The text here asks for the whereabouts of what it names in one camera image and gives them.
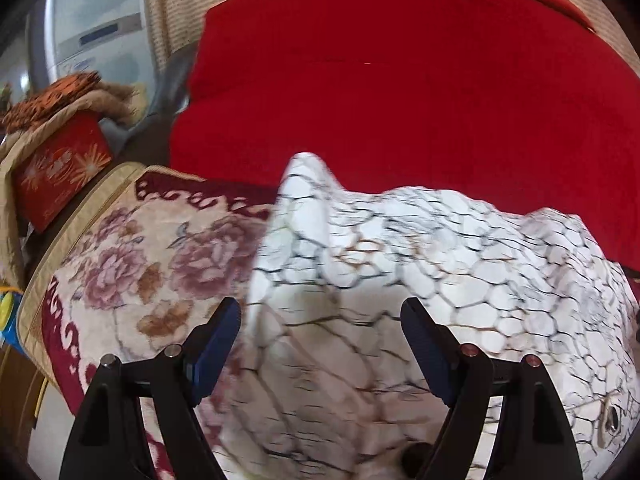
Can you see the floral red beige blanket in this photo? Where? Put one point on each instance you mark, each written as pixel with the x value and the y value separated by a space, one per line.
pixel 125 260

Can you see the orange black patterned cloth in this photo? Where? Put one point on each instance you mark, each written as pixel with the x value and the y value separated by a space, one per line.
pixel 50 95

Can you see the silver standing air conditioner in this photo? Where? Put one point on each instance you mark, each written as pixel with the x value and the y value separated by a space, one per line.
pixel 90 20

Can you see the red sofa cover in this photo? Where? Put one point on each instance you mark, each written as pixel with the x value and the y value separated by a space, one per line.
pixel 400 85

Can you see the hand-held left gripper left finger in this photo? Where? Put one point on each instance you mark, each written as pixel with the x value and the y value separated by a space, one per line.
pixel 215 350

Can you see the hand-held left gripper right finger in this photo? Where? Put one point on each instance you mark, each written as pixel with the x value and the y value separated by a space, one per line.
pixel 427 350

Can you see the white black crackle-print coat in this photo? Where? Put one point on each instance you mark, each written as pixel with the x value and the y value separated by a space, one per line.
pixel 450 270

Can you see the blue yellow plastic toy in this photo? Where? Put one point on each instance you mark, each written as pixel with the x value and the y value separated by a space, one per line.
pixel 7 315

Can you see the red gift box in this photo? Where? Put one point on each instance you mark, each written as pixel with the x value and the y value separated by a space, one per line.
pixel 60 170

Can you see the dark brown leather sofa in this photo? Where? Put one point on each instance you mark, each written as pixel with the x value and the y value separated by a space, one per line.
pixel 160 125

